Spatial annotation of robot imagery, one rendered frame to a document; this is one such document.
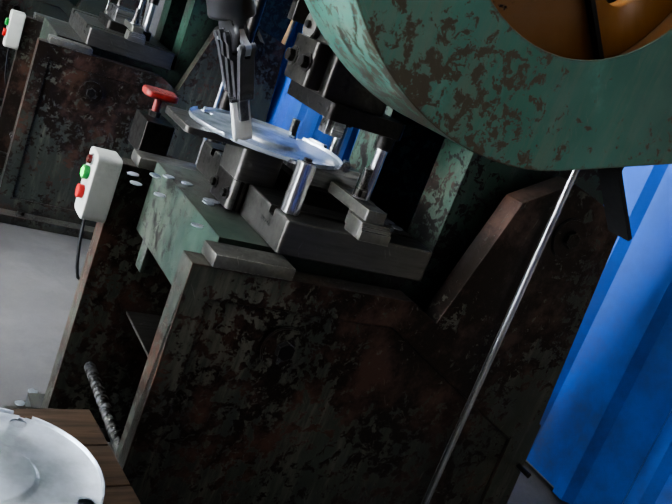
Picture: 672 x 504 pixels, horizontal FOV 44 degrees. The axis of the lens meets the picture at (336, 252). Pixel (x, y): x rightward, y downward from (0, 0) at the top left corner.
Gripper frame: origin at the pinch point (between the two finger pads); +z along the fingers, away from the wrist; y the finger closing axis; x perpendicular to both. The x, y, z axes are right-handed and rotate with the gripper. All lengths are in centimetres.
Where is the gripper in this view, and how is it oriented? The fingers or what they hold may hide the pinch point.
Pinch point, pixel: (241, 118)
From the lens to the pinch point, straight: 139.7
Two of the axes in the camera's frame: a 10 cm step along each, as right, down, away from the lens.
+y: 4.4, 4.0, -8.0
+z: 0.3, 8.9, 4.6
